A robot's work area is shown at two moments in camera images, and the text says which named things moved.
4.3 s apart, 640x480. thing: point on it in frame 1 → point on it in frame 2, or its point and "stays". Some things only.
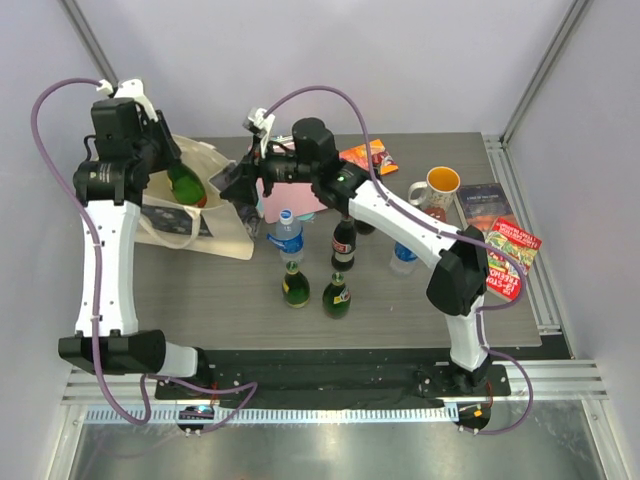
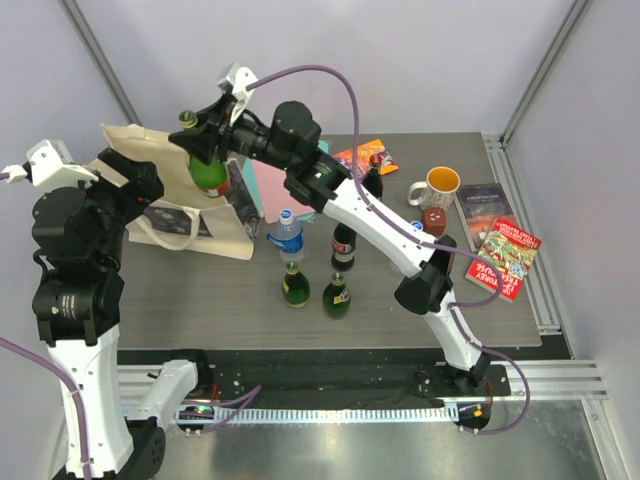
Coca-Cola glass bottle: x=344 y=245 stays
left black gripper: x=172 y=145 → x=143 y=186
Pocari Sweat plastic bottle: x=289 y=237 stays
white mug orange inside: x=441 y=186 stays
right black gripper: x=243 y=188 → x=204 y=139
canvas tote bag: x=220 y=226 stays
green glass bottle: x=296 y=288 stays
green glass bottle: x=336 y=297 stays
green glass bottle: x=187 y=187 → x=212 y=179
